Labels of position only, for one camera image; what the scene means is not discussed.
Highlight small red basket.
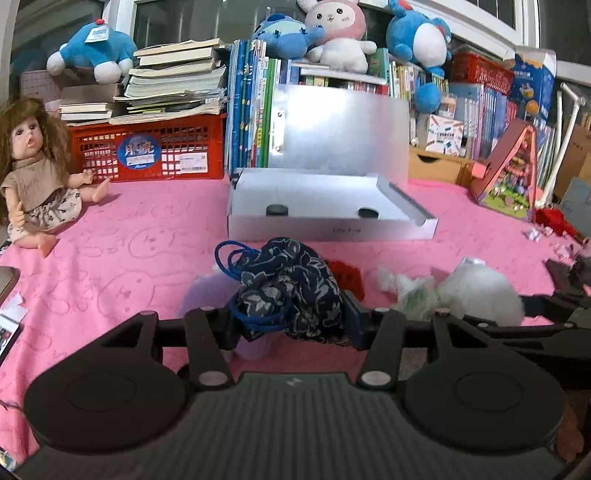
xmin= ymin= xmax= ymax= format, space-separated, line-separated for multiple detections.
xmin=450 ymin=52 xmax=515 ymax=95

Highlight white gridded board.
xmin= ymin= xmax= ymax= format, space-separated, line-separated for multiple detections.
xmin=21 ymin=69 xmax=62 ymax=108

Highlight pink blanket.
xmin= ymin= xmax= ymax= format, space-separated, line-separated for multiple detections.
xmin=0 ymin=178 xmax=591 ymax=462

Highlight pile of flat books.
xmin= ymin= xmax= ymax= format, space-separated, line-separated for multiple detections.
xmin=288 ymin=60 xmax=391 ymax=95

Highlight brown cardboard box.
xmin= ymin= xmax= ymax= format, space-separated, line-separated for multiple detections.
xmin=551 ymin=122 xmax=591 ymax=217

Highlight blue big-eared plush toy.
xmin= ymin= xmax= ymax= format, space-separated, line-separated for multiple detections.
xmin=252 ymin=14 xmax=326 ymax=60

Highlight stack of worn books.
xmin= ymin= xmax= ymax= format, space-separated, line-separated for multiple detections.
xmin=59 ymin=38 xmax=229 ymax=126

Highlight remote control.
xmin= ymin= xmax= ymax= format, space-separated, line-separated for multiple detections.
xmin=0 ymin=314 xmax=24 ymax=365

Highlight wooden drawer box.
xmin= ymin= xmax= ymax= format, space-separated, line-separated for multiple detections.
xmin=409 ymin=147 xmax=476 ymax=185

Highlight blue white-bellied plush toy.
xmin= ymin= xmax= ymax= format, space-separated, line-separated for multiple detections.
xmin=385 ymin=0 xmax=453 ymax=114

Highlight brown-haired baby doll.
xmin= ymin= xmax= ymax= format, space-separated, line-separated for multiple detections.
xmin=0 ymin=97 xmax=112 ymax=259

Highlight pink triangular toy house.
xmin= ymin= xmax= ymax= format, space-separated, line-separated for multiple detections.
xmin=470 ymin=119 xmax=539 ymax=221

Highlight pink bunny plush toy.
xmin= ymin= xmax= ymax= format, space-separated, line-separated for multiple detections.
xmin=296 ymin=0 xmax=378 ymax=72

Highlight small clear plastic pieces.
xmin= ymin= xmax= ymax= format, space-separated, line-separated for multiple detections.
xmin=524 ymin=225 xmax=583 ymax=259

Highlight row of blue green books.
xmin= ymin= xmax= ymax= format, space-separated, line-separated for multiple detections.
xmin=225 ymin=39 xmax=296 ymax=175

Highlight white cardboard box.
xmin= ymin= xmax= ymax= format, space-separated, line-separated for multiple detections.
xmin=227 ymin=83 xmax=439 ymax=241

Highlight red fluffy item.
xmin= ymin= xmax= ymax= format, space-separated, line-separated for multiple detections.
xmin=536 ymin=208 xmax=575 ymax=238

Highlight red plastic basket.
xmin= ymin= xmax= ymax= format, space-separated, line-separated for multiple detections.
xmin=69 ymin=113 xmax=228 ymax=183

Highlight navy floral cloth bag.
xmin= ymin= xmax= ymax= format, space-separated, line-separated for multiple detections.
xmin=215 ymin=237 xmax=352 ymax=344

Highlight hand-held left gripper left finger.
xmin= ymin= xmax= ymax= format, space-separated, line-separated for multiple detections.
xmin=99 ymin=307 xmax=243 ymax=389

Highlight white paper scrap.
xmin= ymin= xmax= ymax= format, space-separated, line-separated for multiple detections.
xmin=0 ymin=292 xmax=29 ymax=324

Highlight blue plush toy with tag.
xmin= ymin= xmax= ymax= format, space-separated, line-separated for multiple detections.
xmin=46 ymin=19 xmax=138 ymax=85

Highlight white fluffy plush toy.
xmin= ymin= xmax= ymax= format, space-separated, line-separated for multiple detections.
xmin=376 ymin=256 xmax=526 ymax=324

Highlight dark tablet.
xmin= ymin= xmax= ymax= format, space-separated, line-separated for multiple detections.
xmin=0 ymin=267 xmax=20 ymax=303

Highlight row of colourful upright books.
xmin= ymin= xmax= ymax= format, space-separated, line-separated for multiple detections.
xmin=388 ymin=60 xmax=557 ymax=162

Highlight blue carton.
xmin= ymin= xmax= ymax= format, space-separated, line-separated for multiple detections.
xmin=510 ymin=46 xmax=558 ymax=121

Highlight lavender soft item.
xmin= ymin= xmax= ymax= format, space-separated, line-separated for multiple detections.
xmin=182 ymin=272 xmax=273 ymax=361

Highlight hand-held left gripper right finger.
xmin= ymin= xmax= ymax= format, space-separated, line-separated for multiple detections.
xmin=342 ymin=292 xmax=509 ymax=389

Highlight red knitted item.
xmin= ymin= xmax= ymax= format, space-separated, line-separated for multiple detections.
xmin=325 ymin=260 xmax=365 ymax=301

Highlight white bent pipe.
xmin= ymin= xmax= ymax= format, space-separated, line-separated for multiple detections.
xmin=540 ymin=83 xmax=587 ymax=204

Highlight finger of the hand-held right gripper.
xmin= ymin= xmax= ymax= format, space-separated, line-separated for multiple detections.
xmin=464 ymin=316 xmax=591 ymax=365
xmin=522 ymin=257 xmax=591 ymax=320

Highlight white colourful small box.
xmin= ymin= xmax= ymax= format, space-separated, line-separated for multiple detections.
xmin=425 ymin=113 xmax=466 ymax=155

